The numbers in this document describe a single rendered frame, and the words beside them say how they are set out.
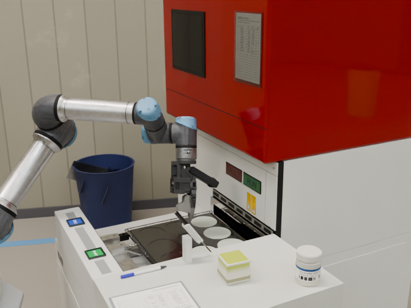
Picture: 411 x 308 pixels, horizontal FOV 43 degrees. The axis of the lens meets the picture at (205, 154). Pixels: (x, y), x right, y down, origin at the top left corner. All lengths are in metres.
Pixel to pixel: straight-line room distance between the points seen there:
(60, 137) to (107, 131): 2.23
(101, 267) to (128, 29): 2.66
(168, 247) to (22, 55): 2.57
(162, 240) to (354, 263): 0.74
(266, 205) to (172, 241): 0.37
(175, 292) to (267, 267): 0.30
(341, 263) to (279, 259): 0.46
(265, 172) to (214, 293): 0.50
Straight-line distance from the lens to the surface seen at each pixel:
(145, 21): 4.03
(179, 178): 1.79
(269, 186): 1.76
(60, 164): 4.26
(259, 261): 1.62
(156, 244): 1.87
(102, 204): 3.77
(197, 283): 1.51
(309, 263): 1.48
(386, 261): 2.22
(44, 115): 1.86
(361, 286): 2.18
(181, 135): 1.80
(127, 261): 1.81
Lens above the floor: 1.76
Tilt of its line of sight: 18 degrees down
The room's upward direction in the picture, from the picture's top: straight up
